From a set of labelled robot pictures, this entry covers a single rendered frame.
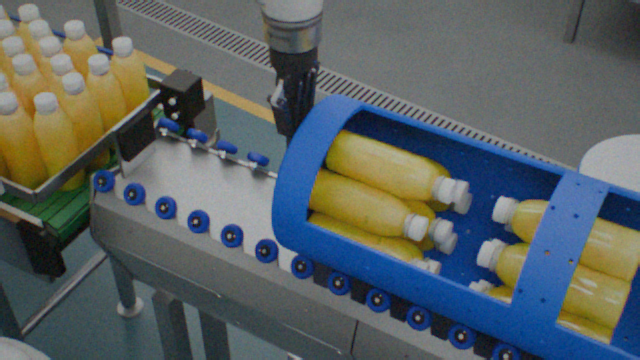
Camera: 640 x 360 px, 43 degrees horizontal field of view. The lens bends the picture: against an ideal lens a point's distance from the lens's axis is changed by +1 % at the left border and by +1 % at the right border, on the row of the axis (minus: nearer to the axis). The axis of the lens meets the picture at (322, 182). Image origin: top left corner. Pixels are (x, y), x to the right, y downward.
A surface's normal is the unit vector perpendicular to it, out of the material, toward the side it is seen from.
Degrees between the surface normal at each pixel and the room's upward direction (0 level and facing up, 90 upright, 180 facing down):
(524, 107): 0
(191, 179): 0
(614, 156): 0
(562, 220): 19
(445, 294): 89
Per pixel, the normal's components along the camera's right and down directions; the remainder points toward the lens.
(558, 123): 0.00, -0.73
